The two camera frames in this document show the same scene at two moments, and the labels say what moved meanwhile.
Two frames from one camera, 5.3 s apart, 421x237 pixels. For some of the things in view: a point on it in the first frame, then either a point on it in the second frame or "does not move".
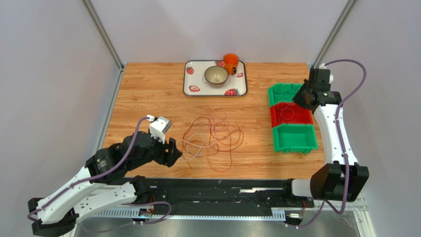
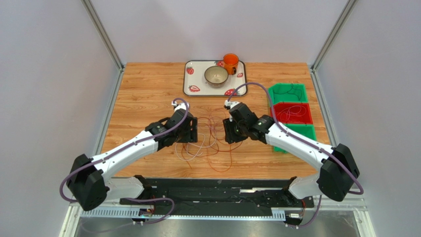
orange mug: x=230 y=61 does not move
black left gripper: x=168 y=158 to x=192 y=136
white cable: x=200 y=147 does not move
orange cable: x=231 y=154 does not move
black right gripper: x=303 y=97 to x=231 y=132
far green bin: x=280 y=92 does not move
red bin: x=289 y=112 does not move
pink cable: x=228 y=124 to x=295 y=117
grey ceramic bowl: x=216 y=76 does not move
